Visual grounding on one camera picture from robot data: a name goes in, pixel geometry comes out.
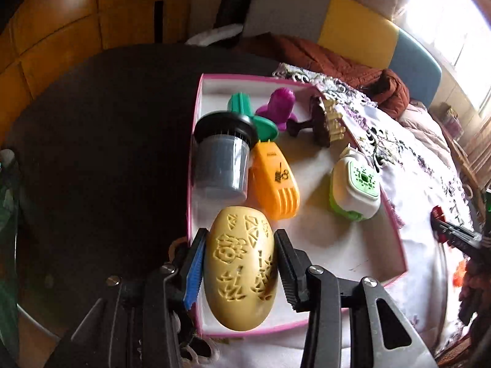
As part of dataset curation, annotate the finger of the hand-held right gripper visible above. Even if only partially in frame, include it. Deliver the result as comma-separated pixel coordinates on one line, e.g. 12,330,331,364
433,217,485,241
441,235,482,255

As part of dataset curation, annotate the wooden wardrobe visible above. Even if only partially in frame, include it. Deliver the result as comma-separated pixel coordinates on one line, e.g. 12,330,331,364
0,0,215,150

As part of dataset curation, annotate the green and white plug-in device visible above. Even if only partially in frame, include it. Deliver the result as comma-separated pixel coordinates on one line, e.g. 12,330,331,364
329,144,382,221

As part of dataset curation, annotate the purple storage box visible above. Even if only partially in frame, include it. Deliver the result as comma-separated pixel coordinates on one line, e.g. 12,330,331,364
441,103,465,139

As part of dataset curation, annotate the green plastic funnel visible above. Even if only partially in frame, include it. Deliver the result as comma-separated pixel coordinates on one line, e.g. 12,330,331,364
227,93,277,142

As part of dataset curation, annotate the yellow and blue headboard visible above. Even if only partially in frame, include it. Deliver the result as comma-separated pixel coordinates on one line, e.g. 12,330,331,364
242,0,442,108

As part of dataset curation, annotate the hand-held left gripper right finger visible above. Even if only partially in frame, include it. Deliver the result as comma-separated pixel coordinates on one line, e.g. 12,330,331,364
274,229,438,368

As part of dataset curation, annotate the rust-brown blanket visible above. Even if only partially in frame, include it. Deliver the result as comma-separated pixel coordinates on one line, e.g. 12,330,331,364
265,34,410,121

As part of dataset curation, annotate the white floral embroidered tablecloth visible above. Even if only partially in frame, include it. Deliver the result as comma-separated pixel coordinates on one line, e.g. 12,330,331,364
272,63,480,353

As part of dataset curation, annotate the wooden desk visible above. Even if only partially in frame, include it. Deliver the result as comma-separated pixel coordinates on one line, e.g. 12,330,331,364
449,134,489,204

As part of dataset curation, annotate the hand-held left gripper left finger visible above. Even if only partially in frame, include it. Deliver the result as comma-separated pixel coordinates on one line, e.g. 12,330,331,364
46,228,210,368

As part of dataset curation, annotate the wooden scalp massager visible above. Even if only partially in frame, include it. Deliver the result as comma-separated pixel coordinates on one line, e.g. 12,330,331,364
288,96,346,148

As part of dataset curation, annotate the red metallic tube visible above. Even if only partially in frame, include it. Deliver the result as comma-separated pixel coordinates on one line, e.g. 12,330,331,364
430,206,447,242

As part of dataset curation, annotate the yellow oval carved case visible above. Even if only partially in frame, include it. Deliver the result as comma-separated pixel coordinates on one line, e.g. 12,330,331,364
203,206,277,331

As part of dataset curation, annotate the orange clipper comb guard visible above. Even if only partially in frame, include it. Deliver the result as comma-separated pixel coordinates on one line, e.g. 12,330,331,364
249,141,302,221

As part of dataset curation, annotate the window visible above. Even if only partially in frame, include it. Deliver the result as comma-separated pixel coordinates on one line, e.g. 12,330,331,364
399,0,491,112

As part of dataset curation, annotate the pale pink duvet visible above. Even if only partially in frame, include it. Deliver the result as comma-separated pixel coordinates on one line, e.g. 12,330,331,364
399,100,457,162

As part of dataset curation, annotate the grey cup with black lid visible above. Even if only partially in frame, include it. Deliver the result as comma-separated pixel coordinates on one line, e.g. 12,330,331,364
193,110,259,202

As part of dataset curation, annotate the pink-rimmed white box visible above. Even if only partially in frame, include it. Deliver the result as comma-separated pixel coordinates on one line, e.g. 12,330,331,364
187,73,408,339

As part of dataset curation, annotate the purple perforated plastic strainer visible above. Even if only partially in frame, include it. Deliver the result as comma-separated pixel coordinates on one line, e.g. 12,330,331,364
255,87,298,131

